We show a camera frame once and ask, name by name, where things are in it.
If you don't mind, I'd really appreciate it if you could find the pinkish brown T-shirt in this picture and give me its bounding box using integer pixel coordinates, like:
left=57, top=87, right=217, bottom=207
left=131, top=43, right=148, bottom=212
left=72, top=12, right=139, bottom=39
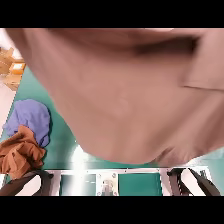
left=4, top=27, right=224, bottom=168

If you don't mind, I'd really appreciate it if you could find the purple garment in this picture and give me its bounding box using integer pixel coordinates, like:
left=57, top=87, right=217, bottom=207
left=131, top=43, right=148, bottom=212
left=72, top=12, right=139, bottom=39
left=2, top=98, right=52, bottom=149

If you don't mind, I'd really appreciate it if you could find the orange-brown garment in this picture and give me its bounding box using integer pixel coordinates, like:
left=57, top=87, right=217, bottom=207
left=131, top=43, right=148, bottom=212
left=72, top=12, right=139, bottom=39
left=0, top=124, right=47, bottom=181

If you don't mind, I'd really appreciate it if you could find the cardboard box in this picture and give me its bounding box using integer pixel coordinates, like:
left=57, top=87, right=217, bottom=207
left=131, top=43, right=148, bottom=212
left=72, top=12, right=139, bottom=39
left=8, top=62, right=27, bottom=76
left=2, top=73, right=23, bottom=92
left=0, top=46, right=16, bottom=75

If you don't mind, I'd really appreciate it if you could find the silver frame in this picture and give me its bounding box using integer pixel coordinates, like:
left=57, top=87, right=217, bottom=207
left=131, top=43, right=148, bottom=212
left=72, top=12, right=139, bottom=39
left=0, top=166, right=214, bottom=197

